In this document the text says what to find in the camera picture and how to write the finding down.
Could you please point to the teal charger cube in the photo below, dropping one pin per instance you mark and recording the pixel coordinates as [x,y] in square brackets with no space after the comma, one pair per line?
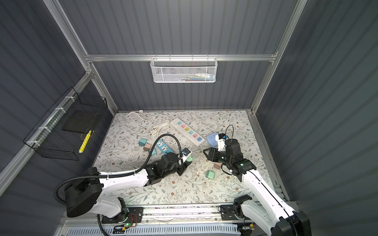
[142,142]
[153,152]

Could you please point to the teal blue power strip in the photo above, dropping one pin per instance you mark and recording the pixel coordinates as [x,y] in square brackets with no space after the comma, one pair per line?
[163,147]

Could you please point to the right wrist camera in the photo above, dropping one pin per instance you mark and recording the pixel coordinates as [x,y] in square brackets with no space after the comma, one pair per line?
[220,139]

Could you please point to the black wire mesh basket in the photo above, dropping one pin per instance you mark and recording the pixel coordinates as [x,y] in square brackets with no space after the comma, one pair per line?
[66,132]

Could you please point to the white vent grille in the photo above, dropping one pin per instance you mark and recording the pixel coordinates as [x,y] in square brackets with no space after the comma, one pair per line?
[217,229]

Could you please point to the pink charger cube left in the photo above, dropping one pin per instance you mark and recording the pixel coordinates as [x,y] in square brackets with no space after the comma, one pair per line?
[147,147]

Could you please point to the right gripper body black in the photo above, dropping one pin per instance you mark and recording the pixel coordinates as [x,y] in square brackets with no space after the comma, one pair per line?
[222,157]

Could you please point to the floral table mat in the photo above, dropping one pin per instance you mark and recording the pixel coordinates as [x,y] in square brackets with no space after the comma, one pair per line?
[120,151]

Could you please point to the pink charger cube right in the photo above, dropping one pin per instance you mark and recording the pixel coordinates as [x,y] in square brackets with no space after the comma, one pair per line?
[217,165]

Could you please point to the pink charger cube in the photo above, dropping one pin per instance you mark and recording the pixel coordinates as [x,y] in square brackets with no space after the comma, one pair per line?
[147,147]
[217,165]

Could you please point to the teal charger cube upper left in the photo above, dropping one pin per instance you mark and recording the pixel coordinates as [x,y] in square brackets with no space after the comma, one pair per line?
[142,142]

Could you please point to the black foam pad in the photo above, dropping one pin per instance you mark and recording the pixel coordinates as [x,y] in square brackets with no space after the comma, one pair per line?
[82,122]

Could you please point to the aluminium rail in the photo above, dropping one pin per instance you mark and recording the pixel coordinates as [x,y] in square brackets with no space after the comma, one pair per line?
[183,213]

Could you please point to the white wire mesh basket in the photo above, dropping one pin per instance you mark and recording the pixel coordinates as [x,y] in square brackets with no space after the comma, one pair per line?
[184,71]

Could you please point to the round light blue socket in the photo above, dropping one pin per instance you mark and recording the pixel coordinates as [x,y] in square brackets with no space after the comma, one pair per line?
[212,140]

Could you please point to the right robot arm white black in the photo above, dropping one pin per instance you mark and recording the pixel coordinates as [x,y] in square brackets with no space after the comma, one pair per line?
[274,216]

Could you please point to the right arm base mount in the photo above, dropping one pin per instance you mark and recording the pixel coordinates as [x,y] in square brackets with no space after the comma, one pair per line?
[231,212]

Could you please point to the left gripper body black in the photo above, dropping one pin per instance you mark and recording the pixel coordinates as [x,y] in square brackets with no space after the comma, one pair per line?
[180,169]

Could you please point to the yellow ruler strip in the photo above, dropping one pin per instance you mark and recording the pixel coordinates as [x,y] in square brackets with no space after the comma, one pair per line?
[85,141]

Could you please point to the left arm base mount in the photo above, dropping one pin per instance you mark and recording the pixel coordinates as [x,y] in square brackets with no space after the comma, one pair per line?
[132,215]

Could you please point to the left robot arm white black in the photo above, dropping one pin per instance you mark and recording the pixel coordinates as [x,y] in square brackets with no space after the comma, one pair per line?
[89,194]

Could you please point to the long white power strip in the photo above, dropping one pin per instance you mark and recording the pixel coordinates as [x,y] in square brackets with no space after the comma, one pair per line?
[188,132]

